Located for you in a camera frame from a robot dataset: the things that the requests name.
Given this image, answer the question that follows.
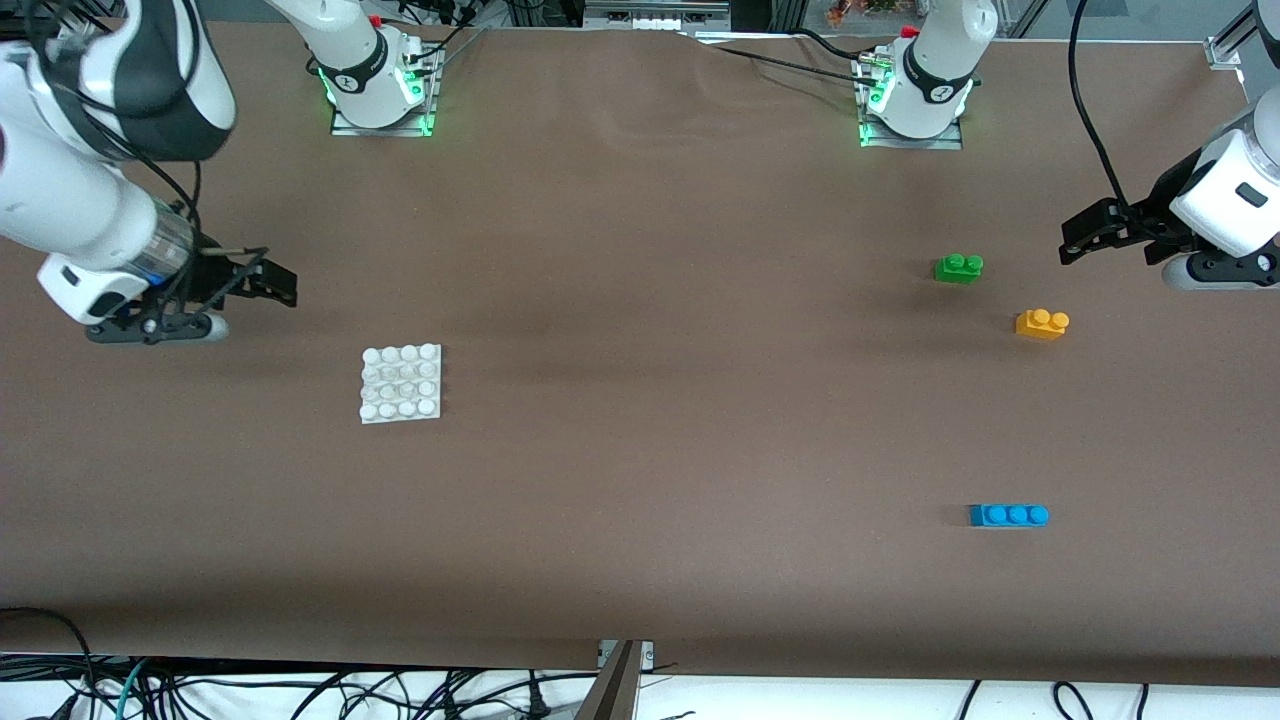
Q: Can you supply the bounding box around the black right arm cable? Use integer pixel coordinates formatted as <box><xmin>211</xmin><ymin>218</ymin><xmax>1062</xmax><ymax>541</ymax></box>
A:
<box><xmin>20</xmin><ymin>0</ymin><xmax>271</xmax><ymax>336</ymax></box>

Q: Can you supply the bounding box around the short black table cable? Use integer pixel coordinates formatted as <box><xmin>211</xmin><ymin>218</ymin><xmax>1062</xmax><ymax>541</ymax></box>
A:
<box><xmin>790</xmin><ymin>28</ymin><xmax>866</xmax><ymax>59</ymax></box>

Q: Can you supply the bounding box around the blue three-stud block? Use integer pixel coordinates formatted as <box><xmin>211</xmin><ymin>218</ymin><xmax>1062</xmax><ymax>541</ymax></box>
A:
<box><xmin>969</xmin><ymin>503</ymin><xmax>1050</xmax><ymax>529</ymax></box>

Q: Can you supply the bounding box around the small metal bracket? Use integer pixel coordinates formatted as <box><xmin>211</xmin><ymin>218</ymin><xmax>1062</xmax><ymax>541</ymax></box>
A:
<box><xmin>598</xmin><ymin>640</ymin><xmax>656</xmax><ymax>673</ymax></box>

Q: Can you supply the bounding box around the white studded base plate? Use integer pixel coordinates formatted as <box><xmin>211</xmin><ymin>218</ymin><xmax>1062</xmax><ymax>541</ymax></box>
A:
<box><xmin>359</xmin><ymin>343</ymin><xmax>443</xmax><ymax>426</ymax></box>

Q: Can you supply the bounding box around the teal cable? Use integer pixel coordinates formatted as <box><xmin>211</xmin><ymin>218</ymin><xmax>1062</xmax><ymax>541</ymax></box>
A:
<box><xmin>113</xmin><ymin>657</ymin><xmax>153</xmax><ymax>720</ymax></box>

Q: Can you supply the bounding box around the black looped floor cable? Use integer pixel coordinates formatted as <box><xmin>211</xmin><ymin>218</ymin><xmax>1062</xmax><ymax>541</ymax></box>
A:
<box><xmin>0</xmin><ymin>606</ymin><xmax>98</xmax><ymax>720</ymax></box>

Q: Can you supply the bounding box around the aluminium frame post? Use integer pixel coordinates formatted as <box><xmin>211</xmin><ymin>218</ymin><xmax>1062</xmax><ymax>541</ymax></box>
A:
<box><xmin>1205</xmin><ymin>0</ymin><xmax>1261</xmax><ymax>71</ymax></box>

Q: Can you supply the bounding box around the orange background object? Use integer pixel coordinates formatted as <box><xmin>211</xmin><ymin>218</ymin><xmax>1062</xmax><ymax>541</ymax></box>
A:
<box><xmin>825</xmin><ymin>0</ymin><xmax>901</xmax><ymax>26</ymax></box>

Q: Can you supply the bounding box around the yellow two-stud block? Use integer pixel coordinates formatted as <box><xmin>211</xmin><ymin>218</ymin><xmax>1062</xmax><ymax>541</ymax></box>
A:
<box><xmin>1015</xmin><ymin>308</ymin><xmax>1071</xmax><ymax>342</ymax></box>

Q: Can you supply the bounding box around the grey metal post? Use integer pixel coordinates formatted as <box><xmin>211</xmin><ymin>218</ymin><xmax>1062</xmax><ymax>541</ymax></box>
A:
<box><xmin>575</xmin><ymin>640</ymin><xmax>643</xmax><ymax>720</ymax></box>

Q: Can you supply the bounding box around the black cable bundle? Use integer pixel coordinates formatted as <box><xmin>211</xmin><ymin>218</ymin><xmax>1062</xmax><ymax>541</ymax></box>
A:
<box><xmin>395</xmin><ymin>0</ymin><xmax>491</xmax><ymax>71</ymax></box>

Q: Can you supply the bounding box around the long black table cable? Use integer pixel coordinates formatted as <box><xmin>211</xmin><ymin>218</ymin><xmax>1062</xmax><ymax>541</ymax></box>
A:
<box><xmin>695</xmin><ymin>40</ymin><xmax>871</xmax><ymax>86</ymax></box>

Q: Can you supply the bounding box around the brown table cover sheet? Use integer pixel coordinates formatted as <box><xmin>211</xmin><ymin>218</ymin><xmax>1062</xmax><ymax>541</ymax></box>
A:
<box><xmin>0</xmin><ymin>18</ymin><xmax>1280</xmax><ymax>691</ymax></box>

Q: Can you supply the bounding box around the white slotted rail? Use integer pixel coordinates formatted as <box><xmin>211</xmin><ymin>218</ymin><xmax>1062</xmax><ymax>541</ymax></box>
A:
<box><xmin>583</xmin><ymin>0</ymin><xmax>733</xmax><ymax>33</ymax></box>

